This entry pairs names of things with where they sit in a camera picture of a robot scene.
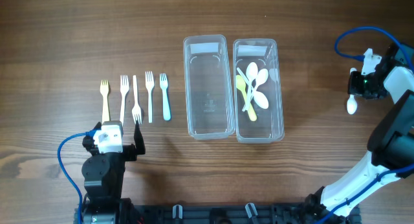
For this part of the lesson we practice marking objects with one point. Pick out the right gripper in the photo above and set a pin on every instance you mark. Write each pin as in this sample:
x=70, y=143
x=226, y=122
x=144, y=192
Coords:
x=353, y=87

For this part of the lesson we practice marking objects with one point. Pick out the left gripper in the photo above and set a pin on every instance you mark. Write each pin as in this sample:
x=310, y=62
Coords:
x=131, y=152

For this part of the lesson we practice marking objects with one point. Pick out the white thick-handled plastic spoon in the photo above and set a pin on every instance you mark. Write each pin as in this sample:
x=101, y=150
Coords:
x=351, y=105

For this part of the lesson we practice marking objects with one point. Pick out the white upside-down plastic spoon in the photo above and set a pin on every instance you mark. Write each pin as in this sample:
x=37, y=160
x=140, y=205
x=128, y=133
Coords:
x=260, y=99

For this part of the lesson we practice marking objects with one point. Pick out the large white plastic spoon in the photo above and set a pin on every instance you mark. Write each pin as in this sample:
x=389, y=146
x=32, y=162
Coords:
x=251, y=74

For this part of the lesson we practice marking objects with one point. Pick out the yellow plastic spoon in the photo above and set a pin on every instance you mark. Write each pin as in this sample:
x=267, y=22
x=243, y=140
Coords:
x=241, y=86

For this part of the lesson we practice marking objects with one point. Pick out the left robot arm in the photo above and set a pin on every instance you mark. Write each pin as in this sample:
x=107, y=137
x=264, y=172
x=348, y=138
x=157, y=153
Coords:
x=103, y=174

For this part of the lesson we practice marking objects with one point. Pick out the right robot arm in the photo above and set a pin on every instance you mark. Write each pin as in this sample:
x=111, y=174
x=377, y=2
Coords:
x=389, y=155

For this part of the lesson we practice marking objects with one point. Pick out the left clear plastic container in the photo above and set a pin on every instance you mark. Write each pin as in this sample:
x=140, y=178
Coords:
x=209, y=102

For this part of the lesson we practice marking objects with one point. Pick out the clear plastic container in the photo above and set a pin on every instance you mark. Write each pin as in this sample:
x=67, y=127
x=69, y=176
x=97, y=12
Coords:
x=209, y=102
x=269, y=126

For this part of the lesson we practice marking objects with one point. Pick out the right clear plastic container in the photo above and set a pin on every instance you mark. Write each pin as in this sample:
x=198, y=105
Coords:
x=269, y=126

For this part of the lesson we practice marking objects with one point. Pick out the white upside-down plastic fork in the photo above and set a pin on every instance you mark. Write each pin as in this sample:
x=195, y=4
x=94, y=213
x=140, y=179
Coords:
x=136, y=110

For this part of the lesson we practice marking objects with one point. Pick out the cream yellow plastic fork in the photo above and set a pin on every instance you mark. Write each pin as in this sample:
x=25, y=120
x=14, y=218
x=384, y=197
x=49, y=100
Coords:
x=104, y=90

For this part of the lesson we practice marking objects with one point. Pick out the light blue plastic fork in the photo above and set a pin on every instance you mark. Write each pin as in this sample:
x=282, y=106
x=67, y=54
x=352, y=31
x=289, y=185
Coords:
x=165, y=101

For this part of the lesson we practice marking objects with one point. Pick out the white long plastic fork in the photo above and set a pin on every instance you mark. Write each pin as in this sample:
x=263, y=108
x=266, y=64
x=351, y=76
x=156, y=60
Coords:
x=150, y=83

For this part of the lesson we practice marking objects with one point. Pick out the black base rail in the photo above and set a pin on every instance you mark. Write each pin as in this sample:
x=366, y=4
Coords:
x=278, y=213

